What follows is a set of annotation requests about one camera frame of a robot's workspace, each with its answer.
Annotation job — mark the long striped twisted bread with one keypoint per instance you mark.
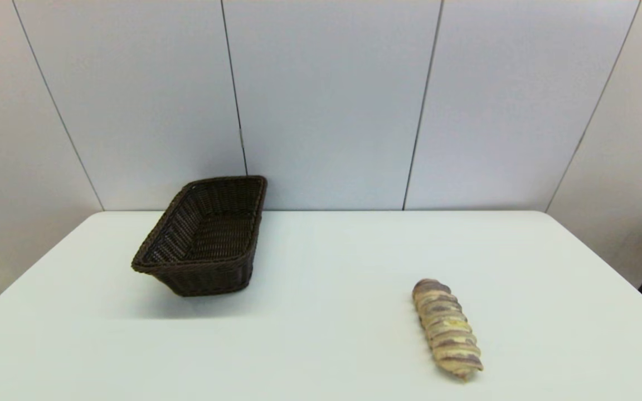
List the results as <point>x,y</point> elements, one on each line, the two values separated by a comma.
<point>446,328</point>

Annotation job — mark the dark brown wicker basket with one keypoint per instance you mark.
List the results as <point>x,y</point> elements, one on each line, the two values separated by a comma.
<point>226,223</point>

